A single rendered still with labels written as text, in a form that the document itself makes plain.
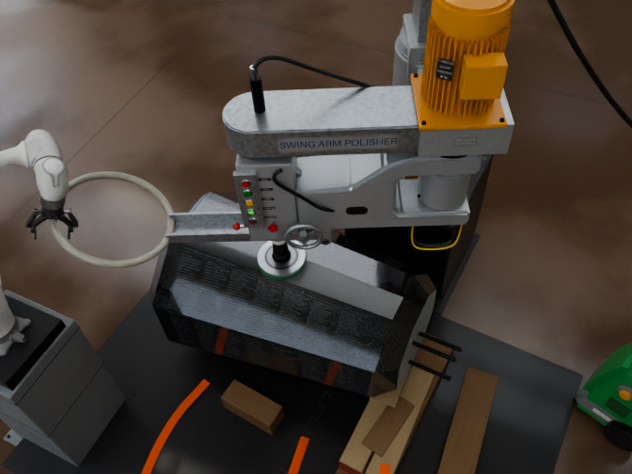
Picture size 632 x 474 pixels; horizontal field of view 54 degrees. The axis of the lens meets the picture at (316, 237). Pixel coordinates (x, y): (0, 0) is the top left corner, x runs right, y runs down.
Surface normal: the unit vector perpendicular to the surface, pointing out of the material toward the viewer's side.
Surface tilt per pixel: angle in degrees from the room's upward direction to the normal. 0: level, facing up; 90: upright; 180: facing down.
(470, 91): 90
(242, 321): 45
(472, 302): 0
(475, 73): 90
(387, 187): 90
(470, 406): 0
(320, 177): 4
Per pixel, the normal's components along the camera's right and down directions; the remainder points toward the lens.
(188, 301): -0.33, 0.06
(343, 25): -0.04, -0.63
